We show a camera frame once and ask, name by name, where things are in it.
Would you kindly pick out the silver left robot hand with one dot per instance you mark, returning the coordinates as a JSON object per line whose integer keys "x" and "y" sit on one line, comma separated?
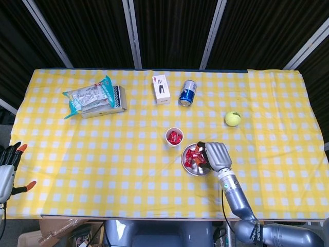
{"x": 5, "y": 180}

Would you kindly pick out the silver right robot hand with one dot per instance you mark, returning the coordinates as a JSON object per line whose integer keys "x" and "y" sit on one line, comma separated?
{"x": 218, "y": 155}

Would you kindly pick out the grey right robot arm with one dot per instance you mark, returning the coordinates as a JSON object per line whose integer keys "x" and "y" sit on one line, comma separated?
{"x": 236, "y": 198}

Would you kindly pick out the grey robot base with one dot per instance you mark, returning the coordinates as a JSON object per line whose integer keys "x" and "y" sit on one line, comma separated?
{"x": 159, "y": 234}

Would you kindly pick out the white paper cup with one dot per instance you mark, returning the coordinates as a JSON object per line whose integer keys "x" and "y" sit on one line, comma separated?
{"x": 174, "y": 144}

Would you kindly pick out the round steel plate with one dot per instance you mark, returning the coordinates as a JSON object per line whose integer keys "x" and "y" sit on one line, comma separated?
{"x": 195, "y": 172}

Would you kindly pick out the yellow-green tennis ball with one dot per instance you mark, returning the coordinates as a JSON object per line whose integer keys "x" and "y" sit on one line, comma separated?
{"x": 233, "y": 119}

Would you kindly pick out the beige box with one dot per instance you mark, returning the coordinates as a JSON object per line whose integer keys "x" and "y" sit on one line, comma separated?
{"x": 27, "y": 240}

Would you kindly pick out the blue drink can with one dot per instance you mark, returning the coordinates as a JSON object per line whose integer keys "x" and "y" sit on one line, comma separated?
{"x": 189, "y": 92}

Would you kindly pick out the brown cardboard box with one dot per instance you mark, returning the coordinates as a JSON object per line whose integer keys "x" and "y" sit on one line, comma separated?
{"x": 56, "y": 229}

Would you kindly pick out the small white product box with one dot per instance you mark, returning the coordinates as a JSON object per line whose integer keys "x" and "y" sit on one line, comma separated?
{"x": 161, "y": 90}

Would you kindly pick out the dark printed carton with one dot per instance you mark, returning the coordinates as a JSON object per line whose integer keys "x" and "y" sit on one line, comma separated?
{"x": 82, "y": 238}

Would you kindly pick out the yellow checked tablecloth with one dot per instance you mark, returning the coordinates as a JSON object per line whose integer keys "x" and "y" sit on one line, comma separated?
{"x": 102, "y": 167}

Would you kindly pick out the silver cardboard box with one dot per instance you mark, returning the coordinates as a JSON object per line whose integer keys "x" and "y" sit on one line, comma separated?
{"x": 120, "y": 100}

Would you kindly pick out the silver teal snack bag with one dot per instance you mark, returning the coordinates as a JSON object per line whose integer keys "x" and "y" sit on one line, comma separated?
{"x": 87, "y": 99}

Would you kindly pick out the black curtain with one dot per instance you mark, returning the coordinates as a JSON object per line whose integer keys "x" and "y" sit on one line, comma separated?
{"x": 174, "y": 31}

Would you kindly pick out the white metal frame post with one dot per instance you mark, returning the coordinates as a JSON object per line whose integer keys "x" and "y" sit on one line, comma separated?
{"x": 7, "y": 105}
{"x": 306, "y": 46}
{"x": 213, "y": 33}
{"x": 132, "y": 33}
{"x": 48, "y": 33}

